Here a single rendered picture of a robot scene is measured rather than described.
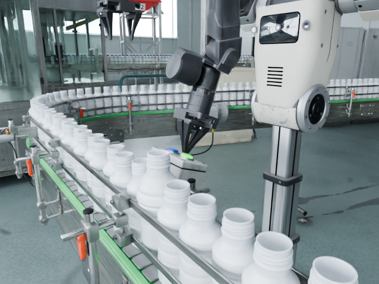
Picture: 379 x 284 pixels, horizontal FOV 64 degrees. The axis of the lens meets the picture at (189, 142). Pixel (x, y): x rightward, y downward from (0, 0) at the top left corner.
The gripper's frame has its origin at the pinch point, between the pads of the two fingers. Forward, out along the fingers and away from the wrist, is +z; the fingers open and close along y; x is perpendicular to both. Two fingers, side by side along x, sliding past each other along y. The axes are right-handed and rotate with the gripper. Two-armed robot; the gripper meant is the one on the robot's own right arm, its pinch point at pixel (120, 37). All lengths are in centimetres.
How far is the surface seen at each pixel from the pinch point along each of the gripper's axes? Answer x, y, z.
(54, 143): -3.8, 20.0, 28.9
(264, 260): 68, 17, 24
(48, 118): -24.1, 16.7, 25.4
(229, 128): -71, -114, 56
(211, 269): 62, 19, 28
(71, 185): 2.5, 18.3, 39.8
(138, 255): 41, 18, 39
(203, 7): -801, -684, -154
